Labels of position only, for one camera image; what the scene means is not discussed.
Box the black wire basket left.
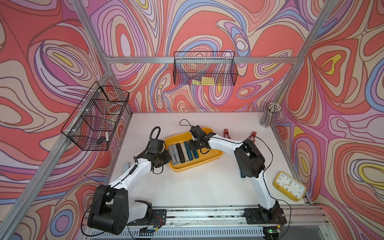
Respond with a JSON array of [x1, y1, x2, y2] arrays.
[[61, 82, 130, 151]]

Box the yellow storage tray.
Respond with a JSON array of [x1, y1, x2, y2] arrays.
[[165, 132, 223, 172]]

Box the aluminium frame post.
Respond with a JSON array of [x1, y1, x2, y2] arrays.
[[70, 0, 133, 116]]

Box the beige pruning pliers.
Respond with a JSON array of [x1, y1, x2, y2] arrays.
[[180, 143, 190, 163]]

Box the cup of metal rods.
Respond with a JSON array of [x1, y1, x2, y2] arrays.
[[259, 102, 281, 128]]

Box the red pruning pliers left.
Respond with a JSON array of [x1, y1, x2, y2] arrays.
[[224, 129, 231, 139]]

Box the aluminium rail base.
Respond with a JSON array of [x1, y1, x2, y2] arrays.
[[81, 205, 338, 240]]

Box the black wire basket back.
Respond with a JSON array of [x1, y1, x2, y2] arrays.
[[173, 50, 239, 87]]

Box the yellow dial object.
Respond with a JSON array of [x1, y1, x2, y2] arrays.
[[273, 171, 307, 202]]

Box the teal pruning pliers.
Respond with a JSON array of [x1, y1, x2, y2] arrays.
[[184, 141, 194, 161]]

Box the grey pruning pliers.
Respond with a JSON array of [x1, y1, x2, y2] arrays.
[[172, 145, 181, 165], [168, 145, 177, 166]]

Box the black wire basket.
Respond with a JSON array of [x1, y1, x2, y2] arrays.
[[61, 82, 130, 151], [173, 50, 239, 87]]

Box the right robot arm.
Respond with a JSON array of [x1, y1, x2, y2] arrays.
[[189, 125, 280, 212]]

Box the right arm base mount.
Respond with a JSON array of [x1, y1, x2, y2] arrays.
[[243, 201, 287, 226]]

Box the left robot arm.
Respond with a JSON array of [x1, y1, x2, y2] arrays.
[[87, 139, 171, 235]]

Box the yellow sticky notes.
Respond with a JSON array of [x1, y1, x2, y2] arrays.
[[191, 77, 216, 86]]

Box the red pruning pliers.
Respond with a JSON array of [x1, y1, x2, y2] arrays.
[[249, 132, 257, 143], [224, 129, 231, 139]]

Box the red pruning pliers right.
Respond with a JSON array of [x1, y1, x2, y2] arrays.
[[249, 132, 257, 143]]

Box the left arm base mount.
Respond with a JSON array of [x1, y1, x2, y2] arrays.
[[127, 200, 167, 227]]

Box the black pruning pliers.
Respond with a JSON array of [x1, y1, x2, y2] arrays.
[[176, 143, 186, 163]]

